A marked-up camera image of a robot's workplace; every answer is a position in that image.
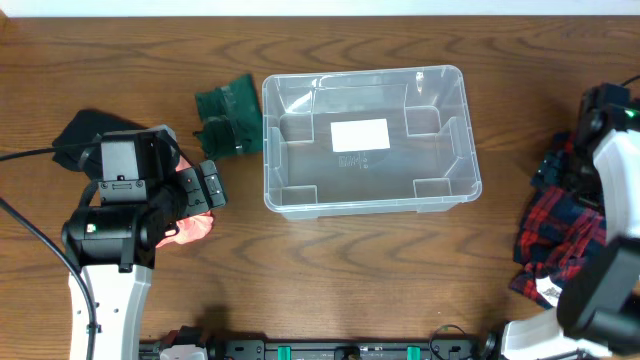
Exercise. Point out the white label in bin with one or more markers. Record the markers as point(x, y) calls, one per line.
point(360, 135)

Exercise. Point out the pink salmon garment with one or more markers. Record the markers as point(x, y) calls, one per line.
point(190, 229)

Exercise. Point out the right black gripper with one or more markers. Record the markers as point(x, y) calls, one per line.
point(549, 170)

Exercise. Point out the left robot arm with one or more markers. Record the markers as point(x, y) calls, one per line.
point(111, 240)

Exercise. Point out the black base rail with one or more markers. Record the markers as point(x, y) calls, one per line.
point(193, 343)

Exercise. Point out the clear plastic storage bin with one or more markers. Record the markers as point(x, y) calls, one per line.
point(431, 165)

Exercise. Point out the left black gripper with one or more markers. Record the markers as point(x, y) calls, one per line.
point(196, 201)

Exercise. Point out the black folded cloth left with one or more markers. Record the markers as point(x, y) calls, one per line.
point(86, 125)

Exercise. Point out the red navy plaid shirt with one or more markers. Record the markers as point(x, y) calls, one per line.
point(557, 235)

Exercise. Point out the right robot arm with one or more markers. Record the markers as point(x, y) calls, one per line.
point(597, 314)

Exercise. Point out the dark green folded cloth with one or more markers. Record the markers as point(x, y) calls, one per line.
point(231, 120)

